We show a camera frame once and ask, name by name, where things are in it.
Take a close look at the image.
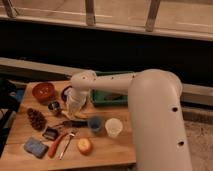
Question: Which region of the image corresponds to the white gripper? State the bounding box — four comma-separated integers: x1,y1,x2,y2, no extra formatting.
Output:
65,88,88,118

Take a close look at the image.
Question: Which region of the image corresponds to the yellow banana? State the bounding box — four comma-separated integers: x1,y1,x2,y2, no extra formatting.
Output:
61,110,88,120

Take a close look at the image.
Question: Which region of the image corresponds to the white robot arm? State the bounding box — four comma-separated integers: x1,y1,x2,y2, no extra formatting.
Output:
70,69,193,171

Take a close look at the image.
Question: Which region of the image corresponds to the dark purple bowl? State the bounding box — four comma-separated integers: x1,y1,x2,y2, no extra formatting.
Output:
60,85,88,108

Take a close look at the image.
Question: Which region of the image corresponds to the small metal can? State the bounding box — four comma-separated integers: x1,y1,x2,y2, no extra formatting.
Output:
48,101,61,115

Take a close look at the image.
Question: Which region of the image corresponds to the blue cup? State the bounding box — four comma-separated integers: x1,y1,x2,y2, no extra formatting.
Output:
87,116,102,133

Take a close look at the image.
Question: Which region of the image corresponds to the green plastic tray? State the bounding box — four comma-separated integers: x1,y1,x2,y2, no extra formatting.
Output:
90,72,132,106

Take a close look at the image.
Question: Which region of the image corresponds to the small black box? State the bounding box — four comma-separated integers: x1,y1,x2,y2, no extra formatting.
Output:
42,127,59,141

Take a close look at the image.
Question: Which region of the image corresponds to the red bowl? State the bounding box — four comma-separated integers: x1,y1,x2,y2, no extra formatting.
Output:
32,82,55,103

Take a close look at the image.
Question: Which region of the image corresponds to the brown pine cone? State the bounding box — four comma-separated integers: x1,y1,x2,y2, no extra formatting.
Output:
27,108,46,131

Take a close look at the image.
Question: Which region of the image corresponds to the dark brown block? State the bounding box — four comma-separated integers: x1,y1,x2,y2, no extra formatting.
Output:
104,93,122,101

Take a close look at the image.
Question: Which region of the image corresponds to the white plastic cup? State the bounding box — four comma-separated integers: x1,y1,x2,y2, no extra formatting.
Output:
105,118,123,138

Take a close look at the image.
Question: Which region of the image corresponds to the blue sponge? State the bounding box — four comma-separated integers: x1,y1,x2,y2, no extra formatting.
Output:
24,137,48,158

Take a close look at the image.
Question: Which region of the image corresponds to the black handled tool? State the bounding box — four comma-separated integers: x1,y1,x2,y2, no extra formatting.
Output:
53,120,87,128

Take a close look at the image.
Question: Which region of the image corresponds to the red handled tool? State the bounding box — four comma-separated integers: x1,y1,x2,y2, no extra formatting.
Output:
48,132,68,158

